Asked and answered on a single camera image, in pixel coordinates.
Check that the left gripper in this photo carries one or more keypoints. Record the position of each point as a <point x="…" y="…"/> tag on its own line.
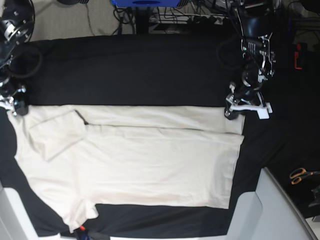
<point x="245" y="95"/>

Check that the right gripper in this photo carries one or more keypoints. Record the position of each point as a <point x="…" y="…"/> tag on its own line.
<point x="12" y="96"/>

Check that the white T-shirt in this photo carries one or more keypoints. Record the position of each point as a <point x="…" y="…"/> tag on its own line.
<point x="77" y="156"/>

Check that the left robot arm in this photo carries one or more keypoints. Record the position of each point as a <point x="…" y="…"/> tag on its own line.
<point x="253" y="22"/>

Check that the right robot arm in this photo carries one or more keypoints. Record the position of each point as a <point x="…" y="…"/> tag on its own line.
<point x="17" y="23"/>

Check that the red black clamp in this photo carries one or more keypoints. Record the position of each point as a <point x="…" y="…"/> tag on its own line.
<point x="299" y="55"/>

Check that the white power strip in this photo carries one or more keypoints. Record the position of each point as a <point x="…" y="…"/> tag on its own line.
<point x="208" y="19"/>

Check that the orange black bottom clamp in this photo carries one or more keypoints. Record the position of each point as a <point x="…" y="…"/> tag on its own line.
<point x="83" y="234"/>

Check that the blue box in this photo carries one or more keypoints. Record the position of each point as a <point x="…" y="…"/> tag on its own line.
<point x="145" y="3"/>

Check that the orange handled scissors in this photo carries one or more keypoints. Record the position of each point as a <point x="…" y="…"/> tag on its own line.
<point x="299" y="174"/>

